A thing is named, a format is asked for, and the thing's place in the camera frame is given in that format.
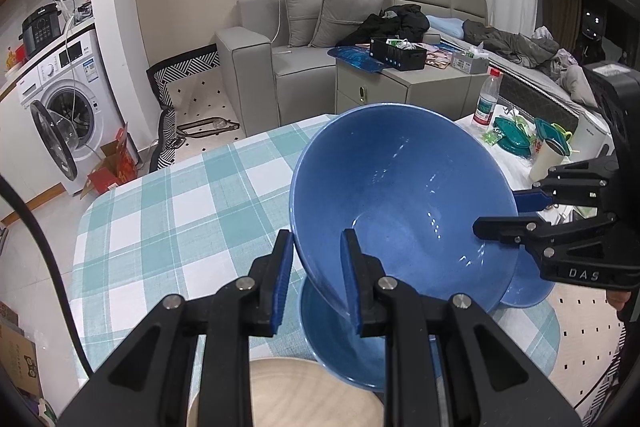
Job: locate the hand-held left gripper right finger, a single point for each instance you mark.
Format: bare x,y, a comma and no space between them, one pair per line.
350,282

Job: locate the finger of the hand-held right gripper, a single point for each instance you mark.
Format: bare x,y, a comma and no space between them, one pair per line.
500,229
530,201

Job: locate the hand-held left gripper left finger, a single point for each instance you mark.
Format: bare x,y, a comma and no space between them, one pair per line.
282,287

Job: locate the blue bowl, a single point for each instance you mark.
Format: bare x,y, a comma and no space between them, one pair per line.
527,292
400,187
340,347

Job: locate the beige plate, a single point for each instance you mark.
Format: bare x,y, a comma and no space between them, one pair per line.
300,397

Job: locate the person's right hand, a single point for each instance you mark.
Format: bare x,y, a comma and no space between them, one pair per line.
618,300

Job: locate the white marble side table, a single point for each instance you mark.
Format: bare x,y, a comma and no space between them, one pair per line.
520,162

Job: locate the white cup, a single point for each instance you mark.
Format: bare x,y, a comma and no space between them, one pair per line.
547,162

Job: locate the green plastic lids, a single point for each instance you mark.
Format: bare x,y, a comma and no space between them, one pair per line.
512,137

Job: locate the teal dish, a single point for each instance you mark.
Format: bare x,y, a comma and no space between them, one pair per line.
552,134

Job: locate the plastic water bottle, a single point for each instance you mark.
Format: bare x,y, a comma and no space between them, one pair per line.
487,102

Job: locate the teal checked tablecloth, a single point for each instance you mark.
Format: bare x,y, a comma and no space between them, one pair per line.
175,232

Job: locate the white dotted floor mat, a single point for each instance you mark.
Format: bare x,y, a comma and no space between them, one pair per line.
585,337

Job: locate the grey clothing pile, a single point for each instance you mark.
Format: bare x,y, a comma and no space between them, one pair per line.
510,44

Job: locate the tissue box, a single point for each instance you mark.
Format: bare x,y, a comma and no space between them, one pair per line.
470,63

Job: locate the beige bedside cabinet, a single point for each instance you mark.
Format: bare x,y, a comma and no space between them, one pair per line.
425,92

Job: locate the black box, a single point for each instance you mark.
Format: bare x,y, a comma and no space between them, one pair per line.
397,57

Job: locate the black white patterned chair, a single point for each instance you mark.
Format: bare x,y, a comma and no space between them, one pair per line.
200,102

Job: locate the red cardboard box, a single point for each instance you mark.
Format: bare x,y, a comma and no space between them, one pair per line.
112,167

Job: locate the grey sofa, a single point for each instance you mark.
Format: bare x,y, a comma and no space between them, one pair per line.
255,72

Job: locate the black jacket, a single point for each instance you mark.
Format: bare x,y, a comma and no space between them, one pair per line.
395,24

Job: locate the blue plastic bag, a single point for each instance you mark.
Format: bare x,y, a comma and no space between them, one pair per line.
352,57

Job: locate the grey cushion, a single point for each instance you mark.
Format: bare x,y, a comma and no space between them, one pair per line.
350,12
300,14

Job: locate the brown cardboard box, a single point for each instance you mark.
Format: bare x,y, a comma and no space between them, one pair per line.
17,357

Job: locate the white washing machine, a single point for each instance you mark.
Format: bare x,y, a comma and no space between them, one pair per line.
75,97

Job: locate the black pressure cooker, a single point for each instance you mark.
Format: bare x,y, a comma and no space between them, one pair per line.
42,29

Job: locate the red container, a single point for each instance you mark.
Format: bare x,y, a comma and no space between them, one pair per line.
12,59

